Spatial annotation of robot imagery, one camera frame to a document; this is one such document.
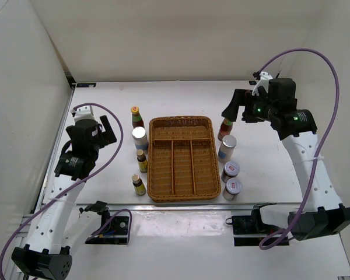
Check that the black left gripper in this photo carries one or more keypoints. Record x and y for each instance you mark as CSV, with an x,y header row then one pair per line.
x,y
107,136

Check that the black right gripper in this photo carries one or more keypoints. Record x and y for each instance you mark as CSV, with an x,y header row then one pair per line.
x,y
240,98

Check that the white spice jar silver lid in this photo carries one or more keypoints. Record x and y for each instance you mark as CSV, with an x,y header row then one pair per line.
x,y
140,139
226,148

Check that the red sauce bottle yellow cap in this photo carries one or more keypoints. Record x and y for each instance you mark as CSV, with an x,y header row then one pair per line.
x,y
225,128
137,120

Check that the small yellow bottle tan cap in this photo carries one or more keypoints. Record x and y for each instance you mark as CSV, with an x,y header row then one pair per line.
x,y
138,185
142,161

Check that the dark jar white lid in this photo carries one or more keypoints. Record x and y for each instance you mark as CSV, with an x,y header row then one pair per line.
x,y
232,188
230,170

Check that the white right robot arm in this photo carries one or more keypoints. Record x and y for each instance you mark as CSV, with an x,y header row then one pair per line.
x,y
321,212

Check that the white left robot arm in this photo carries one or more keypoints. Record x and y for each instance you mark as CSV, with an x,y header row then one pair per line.
x,y
47,253

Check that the brown wicker divided basket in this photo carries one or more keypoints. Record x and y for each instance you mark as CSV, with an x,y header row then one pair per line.
x,y
182,160

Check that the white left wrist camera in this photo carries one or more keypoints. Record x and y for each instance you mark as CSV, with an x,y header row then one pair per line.
x,y
83,113

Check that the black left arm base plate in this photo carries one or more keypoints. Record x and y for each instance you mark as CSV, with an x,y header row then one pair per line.
x,y
115,229

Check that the aluminium frame rail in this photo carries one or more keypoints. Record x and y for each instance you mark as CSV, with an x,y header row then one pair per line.
x,y
39,115

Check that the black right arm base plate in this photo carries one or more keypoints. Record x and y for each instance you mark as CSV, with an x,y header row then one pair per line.
x,y
246,233

